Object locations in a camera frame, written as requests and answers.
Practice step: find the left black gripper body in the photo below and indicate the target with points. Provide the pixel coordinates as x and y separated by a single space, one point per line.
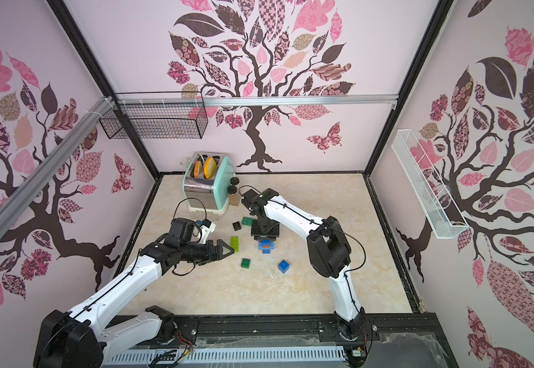
195 252

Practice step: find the aluminium rail back wall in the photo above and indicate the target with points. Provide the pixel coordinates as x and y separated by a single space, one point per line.
268 101

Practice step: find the lime green long lego brick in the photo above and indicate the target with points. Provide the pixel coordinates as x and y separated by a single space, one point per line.
234 243

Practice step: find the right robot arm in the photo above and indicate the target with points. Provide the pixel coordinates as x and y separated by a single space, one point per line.
328 250

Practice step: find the white cable duct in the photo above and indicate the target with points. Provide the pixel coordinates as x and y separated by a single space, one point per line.
228 357

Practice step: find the aluminium rail left wall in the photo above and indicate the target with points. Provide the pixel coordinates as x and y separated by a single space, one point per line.
45 171

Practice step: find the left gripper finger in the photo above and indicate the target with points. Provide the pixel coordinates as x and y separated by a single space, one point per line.
210 259
224 249

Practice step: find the dark green long lego brick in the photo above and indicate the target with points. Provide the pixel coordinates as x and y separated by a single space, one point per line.
246 221

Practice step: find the black wire basket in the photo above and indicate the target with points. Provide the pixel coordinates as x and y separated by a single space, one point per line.
177 116

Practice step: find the dark green square lego brick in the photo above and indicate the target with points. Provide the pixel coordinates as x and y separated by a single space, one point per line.
246 263

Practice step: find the white wire shelf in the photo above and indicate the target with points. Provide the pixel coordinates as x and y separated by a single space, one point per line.
417 158

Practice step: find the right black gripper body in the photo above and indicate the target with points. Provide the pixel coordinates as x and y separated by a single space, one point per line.
265 232

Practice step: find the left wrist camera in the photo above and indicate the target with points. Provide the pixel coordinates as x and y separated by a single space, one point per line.
191 232

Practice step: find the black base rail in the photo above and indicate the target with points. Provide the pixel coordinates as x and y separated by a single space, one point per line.
325 328

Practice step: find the black lego brick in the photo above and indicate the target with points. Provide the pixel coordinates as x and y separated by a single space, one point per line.
236 226

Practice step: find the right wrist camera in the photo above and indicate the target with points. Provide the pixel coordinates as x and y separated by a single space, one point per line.
254 202

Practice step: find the aluminium rail wall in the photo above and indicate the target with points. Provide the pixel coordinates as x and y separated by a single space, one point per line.
45 171
268 101

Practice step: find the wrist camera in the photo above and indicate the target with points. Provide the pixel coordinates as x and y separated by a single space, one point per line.
254 202
191 232

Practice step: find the light blue long lego brick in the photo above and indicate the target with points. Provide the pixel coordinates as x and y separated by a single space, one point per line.
266 248

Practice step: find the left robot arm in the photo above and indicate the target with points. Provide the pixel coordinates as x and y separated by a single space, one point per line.
84 335

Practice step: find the mint green toaster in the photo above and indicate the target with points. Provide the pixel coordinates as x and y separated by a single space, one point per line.
206 181

